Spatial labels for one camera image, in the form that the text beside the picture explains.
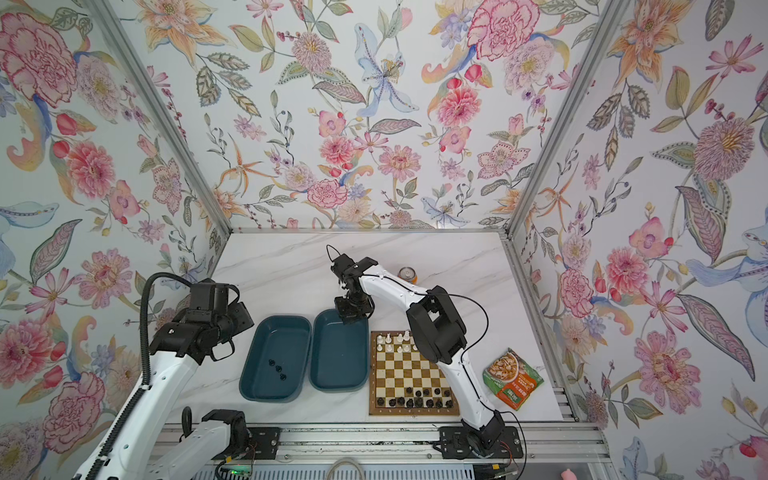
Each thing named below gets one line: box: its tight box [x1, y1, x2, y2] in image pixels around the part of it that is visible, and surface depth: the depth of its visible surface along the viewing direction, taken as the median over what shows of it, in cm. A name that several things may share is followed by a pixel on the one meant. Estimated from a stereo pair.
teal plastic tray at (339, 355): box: [309, 309, 370, 393], surface depth 88 cm
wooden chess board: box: [369, 330, 460, 416], surface depth 84 cm
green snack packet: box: [482, 347, 545, 411], surface depth 86 cm
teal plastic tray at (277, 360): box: [239, 315, 312, 403], surface depth 88 cm
